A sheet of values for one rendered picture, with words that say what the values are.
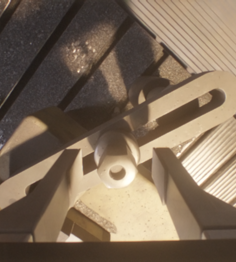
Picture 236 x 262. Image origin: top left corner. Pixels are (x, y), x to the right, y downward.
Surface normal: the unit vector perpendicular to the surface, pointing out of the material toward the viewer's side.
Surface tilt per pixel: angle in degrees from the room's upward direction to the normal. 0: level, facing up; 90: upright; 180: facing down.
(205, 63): 61
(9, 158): 0
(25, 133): 0
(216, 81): 0
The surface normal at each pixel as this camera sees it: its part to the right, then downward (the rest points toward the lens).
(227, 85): 0.00, 0.26
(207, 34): -0.57, 0.77
